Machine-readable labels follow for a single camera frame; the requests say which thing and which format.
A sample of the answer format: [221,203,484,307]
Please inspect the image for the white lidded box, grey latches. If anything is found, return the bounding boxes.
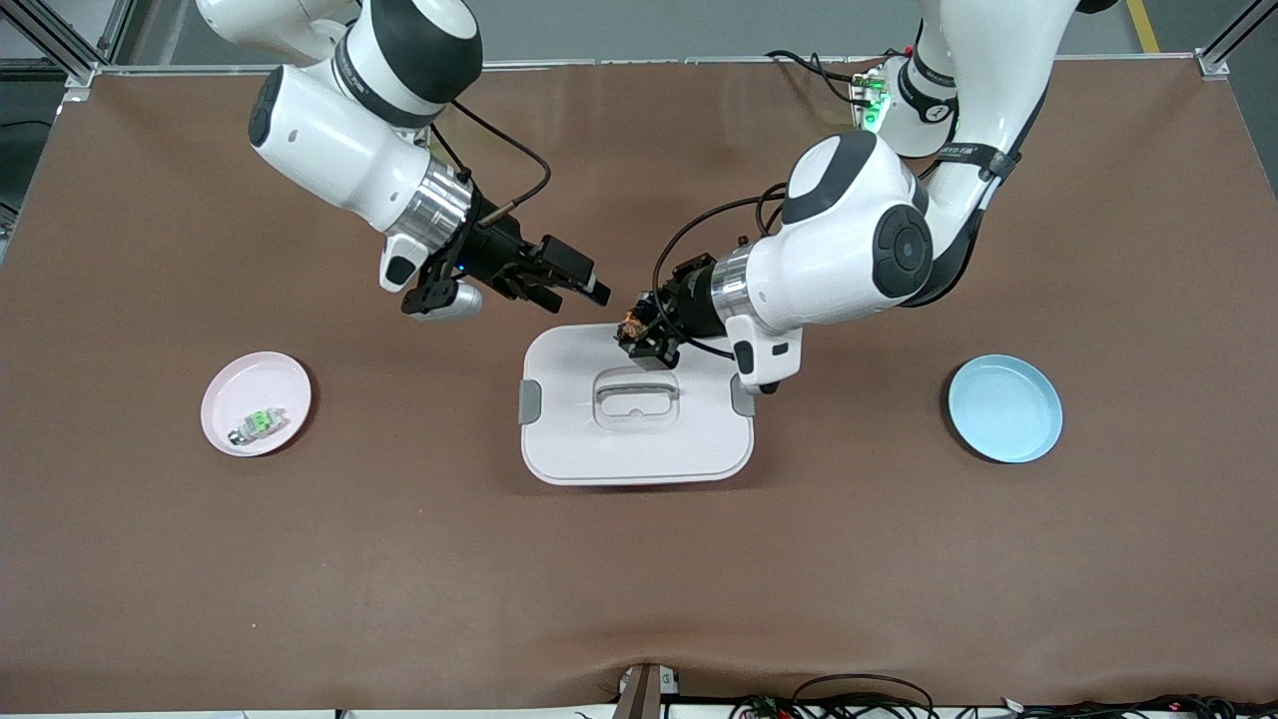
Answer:
[517,320,757,487]

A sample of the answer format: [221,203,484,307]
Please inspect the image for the brown table mat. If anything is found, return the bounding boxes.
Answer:
[0,55,1278,715]

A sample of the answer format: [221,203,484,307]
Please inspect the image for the pink round plate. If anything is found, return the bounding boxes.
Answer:
[201,351,314,458]

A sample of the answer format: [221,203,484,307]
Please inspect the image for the light blue round plate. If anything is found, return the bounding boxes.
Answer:
[948,354,1064,464]

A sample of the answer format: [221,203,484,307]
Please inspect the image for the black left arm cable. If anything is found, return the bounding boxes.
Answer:
[653,183,792,362]

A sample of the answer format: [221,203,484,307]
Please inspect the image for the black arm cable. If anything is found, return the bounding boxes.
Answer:
[653,183,792,362]
[429,97,554,237]

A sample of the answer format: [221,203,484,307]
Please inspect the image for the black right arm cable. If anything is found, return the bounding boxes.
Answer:
[429,97,554,237]

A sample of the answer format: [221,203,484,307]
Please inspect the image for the black base cable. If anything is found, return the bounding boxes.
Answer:
[766,48,876,109]

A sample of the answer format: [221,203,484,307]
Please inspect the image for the green switch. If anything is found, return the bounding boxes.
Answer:
[228,404,292,446]

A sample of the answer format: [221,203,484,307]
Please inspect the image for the brown camera mount bracket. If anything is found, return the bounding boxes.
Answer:
[613,662,683,719]

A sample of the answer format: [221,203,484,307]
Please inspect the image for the black looped cable bundle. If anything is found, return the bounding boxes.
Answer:
[729,673,940,719]

